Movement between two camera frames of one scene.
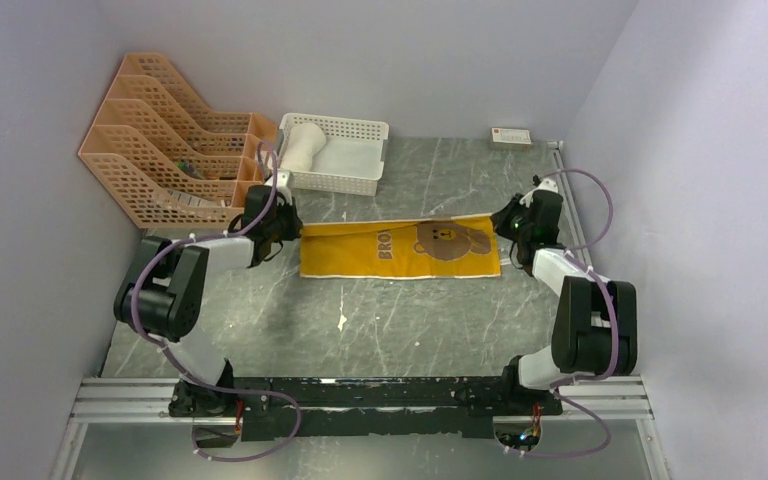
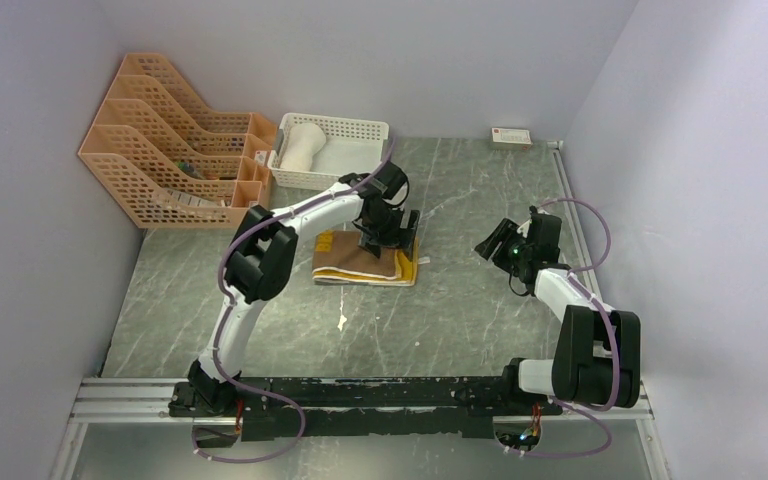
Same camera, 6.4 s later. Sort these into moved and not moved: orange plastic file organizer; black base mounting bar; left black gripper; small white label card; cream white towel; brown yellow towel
Moved: brown yellow towel; left black gripper
Not moved: small white label card; black base mounting bar; cream white towel; orange plastic file organizer
